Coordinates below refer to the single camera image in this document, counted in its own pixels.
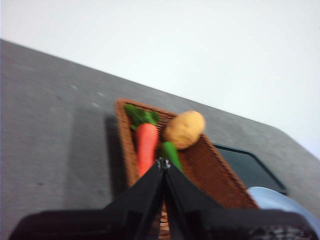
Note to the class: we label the orange carrot with green leaves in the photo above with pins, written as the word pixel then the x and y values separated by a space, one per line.
pixel 146 145

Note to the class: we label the green pepper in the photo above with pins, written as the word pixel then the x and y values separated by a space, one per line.
pixel 171 153

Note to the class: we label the light blue plate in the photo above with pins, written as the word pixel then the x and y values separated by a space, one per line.
pixel 272 200

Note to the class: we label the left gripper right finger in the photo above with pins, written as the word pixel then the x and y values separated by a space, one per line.
pixel 212 222

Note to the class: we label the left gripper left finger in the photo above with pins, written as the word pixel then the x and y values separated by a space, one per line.
pixel 112 220

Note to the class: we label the black rectangular tray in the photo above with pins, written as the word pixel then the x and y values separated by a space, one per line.
pixel 247 170

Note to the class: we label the brown wicker basket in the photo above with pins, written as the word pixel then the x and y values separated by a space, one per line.
pixel 207 170

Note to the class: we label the yellow-brown potato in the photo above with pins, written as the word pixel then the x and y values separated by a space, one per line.
pixel 185 130

